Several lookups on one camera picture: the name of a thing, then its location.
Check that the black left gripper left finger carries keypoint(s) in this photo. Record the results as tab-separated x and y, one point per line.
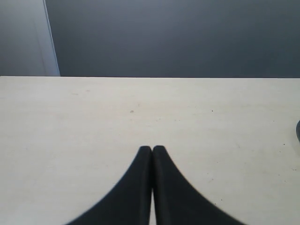
129	201

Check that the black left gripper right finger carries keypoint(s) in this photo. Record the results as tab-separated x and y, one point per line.
176	201

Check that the round steel plate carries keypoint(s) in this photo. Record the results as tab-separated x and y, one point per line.
297	130

